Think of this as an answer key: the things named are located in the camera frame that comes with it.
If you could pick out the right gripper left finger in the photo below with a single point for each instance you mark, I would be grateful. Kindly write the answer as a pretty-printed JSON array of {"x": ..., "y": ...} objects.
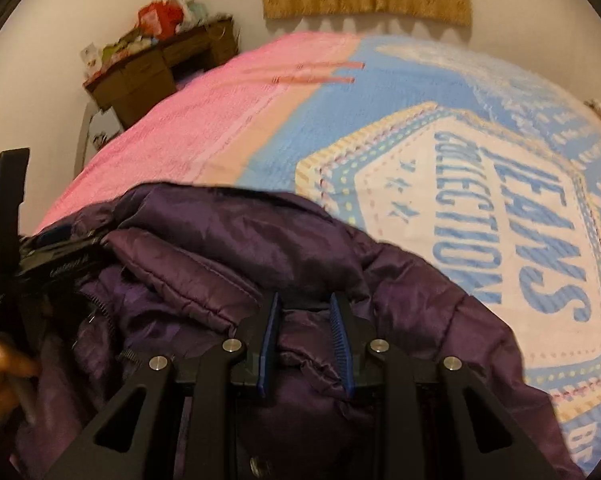
[{"x": 136, "y": 434}]

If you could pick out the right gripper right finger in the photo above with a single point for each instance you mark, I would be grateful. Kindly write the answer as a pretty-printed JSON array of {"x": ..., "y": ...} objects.
[{"x": 440, "y": 420}]

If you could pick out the purple puffer jacket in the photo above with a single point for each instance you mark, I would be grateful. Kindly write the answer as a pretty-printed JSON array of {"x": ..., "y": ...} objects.
[{"x": 191, "y": 263}]

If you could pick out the person's left hand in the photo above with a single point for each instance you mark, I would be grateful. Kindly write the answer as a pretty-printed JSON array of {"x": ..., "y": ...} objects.
[{"x": 0, "y": 379}]

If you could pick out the brown wooden desk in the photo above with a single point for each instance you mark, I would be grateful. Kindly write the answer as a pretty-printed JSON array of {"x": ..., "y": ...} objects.
[{"x": 134, "y": 85}]

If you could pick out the pink and blue blanket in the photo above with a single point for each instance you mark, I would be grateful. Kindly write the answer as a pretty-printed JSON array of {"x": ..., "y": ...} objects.
[{"x": 490, "y": 173}]

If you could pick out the clutter on desk top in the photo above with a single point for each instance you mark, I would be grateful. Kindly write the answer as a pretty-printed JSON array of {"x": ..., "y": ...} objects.
[{"x": 158, "y": 21}]

